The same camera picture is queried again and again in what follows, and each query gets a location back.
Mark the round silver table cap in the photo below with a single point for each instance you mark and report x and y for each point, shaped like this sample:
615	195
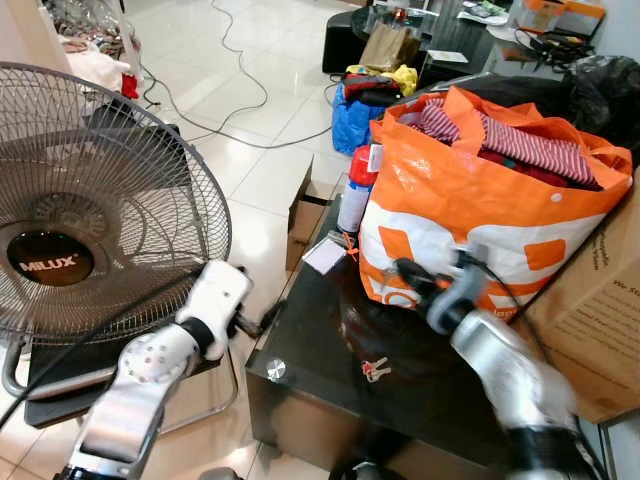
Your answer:
275	369

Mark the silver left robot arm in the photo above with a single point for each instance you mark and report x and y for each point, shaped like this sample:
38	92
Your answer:
135	385

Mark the orange and white shopping bag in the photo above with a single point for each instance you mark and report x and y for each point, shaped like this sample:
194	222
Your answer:
470	205

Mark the black glass-top table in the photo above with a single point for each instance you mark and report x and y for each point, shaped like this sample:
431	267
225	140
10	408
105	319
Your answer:
340	400

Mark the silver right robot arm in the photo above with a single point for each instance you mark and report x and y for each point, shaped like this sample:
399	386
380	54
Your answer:
515	380

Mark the orange lidded box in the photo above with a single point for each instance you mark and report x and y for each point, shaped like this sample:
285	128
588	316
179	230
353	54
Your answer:
560	15

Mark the low black glass table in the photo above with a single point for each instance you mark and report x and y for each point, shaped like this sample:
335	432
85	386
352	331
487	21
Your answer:
470	38

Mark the white paper tag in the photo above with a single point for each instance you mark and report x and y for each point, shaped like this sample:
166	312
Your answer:
324	256

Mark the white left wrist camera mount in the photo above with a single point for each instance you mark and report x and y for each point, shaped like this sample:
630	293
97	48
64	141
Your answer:
212	295

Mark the grey green sneaker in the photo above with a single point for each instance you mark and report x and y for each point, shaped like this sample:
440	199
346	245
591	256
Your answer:
487	11

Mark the white paper sheet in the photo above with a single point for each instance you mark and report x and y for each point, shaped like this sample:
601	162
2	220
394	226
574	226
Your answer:
447	56

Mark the red white striped cloth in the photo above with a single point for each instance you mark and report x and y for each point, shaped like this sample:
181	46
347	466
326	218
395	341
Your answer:
530	145

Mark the small red can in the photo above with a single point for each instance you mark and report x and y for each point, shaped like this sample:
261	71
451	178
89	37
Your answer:
400	15

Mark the white spray can red cap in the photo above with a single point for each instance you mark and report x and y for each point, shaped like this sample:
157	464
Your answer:
355	195

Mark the brown cardboard box with print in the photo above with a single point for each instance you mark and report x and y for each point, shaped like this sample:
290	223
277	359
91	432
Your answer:
595	320

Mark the black plastic rubbish bag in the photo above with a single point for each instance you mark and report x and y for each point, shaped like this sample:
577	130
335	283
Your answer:
600	95

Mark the clear bag of clothes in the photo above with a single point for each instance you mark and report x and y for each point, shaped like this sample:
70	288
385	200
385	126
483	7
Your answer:
95	40

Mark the beige board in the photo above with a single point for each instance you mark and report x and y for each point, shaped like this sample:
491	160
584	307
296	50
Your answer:
25	30

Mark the brown paper bag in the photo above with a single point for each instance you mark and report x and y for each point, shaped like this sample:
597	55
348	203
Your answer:
390	48

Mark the small keys with red tag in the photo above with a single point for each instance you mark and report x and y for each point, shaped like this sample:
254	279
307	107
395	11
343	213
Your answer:
376	370

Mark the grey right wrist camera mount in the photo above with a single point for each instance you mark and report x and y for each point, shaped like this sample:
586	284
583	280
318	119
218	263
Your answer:
455	300

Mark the yellow cloth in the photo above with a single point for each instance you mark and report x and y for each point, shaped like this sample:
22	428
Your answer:
404	78

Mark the black box speaker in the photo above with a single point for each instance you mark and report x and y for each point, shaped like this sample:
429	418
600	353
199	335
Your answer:
342	45

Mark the small open cardboard box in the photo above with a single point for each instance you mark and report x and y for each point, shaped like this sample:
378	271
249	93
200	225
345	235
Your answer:
305	215

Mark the blue plastic bag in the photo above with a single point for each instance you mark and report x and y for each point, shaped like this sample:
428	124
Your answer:
350	125

